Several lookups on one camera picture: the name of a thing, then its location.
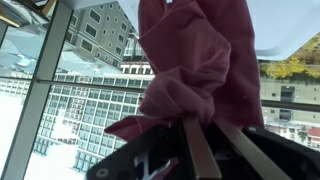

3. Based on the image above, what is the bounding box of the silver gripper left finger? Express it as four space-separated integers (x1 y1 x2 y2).
182 115 222 180

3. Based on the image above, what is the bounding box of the dark window frame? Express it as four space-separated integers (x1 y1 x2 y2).
0 0 320 180

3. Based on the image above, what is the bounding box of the magenta pink t-shirt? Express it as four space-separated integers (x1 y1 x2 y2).
105 0 264 141

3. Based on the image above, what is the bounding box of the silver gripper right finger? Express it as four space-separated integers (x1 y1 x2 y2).
215 119 291 180

